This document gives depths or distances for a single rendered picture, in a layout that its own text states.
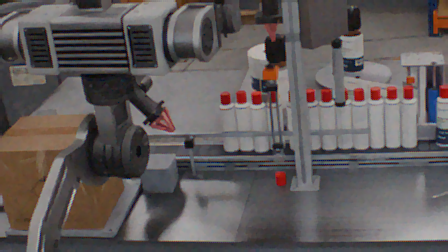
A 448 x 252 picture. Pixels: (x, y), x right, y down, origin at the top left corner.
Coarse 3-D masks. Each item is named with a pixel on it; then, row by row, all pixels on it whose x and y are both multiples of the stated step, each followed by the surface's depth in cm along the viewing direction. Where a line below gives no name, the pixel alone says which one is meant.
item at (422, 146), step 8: (200, 144) 249; (208, 144) 249; (216, 144) 248; (288, 144) 244; (424, 144) 235; (432, 144) 235; (152, 152) 247; (160, 152) 246; (168, 152) 246; (176, 152) 245; (184, 152) 245; (192, 152) 244; (200, 152) 244; (208, 152) 244; (216, 152) 243; (224, 152) 242; (240, 152) 242; (248, 152) 241; (272, 152) 240; (288, 152) 240; (312, 152) 237; (320, 152) 237; (328, 152) 236; (336, 152) 236; (344, 152) 235; (352, 152) 235; (360, 152) 234; (368, 152) 234; (376, 152) 234; (384, 152) 233; (392, 152) 233; (400, 152) 232
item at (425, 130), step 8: (408, 72) 238; (416, 72) 241; (432, 72) 229; (440, 72) 236; (432, 80) 231; (440, 80) 237; (424, 112) 243; (424, 120) 237; (424, 128) 236; (432, 128) 235; (424, 136) 237; (432, 136) 236
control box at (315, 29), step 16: (304, 0) 203; (320, 0) 205; (336, 0) 211; (304, 16) 205; (320, 16) 207; (336, 16) 212; (304, 32) 207; (320, 32) 208; (336, 32) 214; (304, 48) 209
